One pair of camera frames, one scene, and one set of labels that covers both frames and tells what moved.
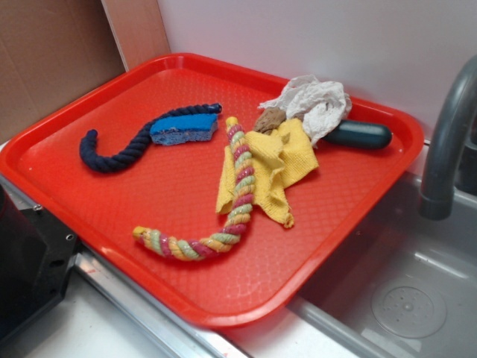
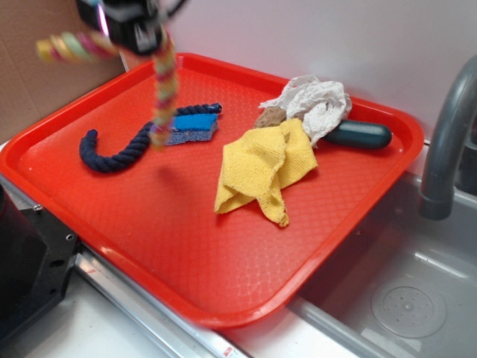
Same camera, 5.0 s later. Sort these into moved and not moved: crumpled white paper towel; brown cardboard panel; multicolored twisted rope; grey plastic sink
Moved: multicolored twisted rope
Not moved: crumpled white paper towel; brown cardboard panel; grey plastic sink
